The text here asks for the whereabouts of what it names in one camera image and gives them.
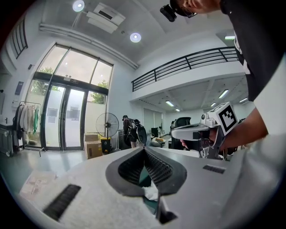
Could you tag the blue wall sign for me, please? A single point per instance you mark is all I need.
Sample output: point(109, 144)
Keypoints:
point(19, 87)

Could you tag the black framed glass door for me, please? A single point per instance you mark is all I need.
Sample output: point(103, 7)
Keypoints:
point(63, 118)

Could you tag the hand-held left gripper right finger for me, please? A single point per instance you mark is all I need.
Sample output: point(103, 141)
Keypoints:
point(201, 190)

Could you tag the large cardboard carton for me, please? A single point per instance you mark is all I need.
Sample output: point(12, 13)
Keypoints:
point(93, 149)

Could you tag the person's right forearm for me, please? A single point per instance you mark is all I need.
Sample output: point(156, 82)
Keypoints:
point(245, 127)

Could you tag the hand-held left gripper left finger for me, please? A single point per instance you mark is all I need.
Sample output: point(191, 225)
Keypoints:
point(93, 179)

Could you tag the black and white shirt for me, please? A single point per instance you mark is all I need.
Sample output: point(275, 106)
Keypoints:
point(252, 33)

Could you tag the black standing fan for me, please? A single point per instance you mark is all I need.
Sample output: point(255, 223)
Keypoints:
point(107, 124)

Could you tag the ceiling strip light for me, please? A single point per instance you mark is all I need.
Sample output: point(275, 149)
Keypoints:
point(243, 100)
point(169, 103)
point(223, 94)

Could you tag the person's face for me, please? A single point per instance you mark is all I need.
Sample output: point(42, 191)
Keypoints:
point(201, 5)

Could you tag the short black balcony railing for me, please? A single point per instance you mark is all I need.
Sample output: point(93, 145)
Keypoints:
point(19, 40)

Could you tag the long black balcony railing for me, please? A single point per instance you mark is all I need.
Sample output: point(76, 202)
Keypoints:
point(187, 61)

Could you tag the black round backpack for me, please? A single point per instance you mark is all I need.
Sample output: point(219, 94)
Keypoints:
point(141, 133)

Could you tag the person's right hand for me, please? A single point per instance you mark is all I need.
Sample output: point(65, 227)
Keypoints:
point(184, 144)

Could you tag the small cardboard carton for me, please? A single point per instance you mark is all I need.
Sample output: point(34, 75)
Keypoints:
point(91, 137)

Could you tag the pink printed paper sheet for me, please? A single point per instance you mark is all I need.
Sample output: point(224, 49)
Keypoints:
point(36, 184)

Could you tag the green exit sign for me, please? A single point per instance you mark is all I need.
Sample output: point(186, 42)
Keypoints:
point(229, 37)

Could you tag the black office chair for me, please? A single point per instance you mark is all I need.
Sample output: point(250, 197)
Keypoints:
point(182, 121)

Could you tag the round ceiling lamp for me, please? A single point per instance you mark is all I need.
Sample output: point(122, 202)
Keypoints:
point(78, 5)
point(135, 37)

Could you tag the black head camera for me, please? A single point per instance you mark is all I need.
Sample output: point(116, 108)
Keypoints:
point(168, 13)

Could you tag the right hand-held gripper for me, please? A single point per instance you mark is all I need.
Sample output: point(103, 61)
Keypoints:
point(226, 118)

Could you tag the white ceiling air conditioner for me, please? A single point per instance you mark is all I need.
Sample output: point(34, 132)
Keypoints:
point(107, 16)

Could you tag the white and teal item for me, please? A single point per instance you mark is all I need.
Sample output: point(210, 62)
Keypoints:
point(150, 192)

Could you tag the clothes rack with garments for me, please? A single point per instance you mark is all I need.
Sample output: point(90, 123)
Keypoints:
point(25, 118)

